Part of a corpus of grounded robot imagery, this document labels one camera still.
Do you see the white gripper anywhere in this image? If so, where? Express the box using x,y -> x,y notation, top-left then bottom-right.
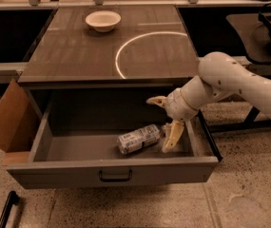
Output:
146,88 -> 198,153

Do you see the plastic water bottle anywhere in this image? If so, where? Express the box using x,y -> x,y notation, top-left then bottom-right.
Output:
117,124 -> 165,155

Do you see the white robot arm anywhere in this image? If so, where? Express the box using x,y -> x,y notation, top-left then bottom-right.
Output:
146,52 -> 271,153

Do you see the grey cabinet counter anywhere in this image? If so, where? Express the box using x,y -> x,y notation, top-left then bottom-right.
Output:
19,5 -> 199,90

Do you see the grey open drawer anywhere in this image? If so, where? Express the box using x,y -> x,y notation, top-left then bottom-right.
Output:
7,91 -> 219,189

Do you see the white paper bowl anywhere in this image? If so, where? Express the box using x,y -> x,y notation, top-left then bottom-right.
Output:
86,10 -> 121,32

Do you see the brown cardboard box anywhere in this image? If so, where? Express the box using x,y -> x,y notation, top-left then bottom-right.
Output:
0,80 -> 39,165

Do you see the black side rail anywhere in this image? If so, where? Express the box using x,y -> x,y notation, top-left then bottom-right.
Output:
198,110 -> 223,162

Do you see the black drawer handle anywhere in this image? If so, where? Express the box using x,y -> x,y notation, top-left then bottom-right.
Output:
99,170 -> 133,182

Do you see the black table frame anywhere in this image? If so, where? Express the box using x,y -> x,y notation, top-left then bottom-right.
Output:
208,107 -> 271,133

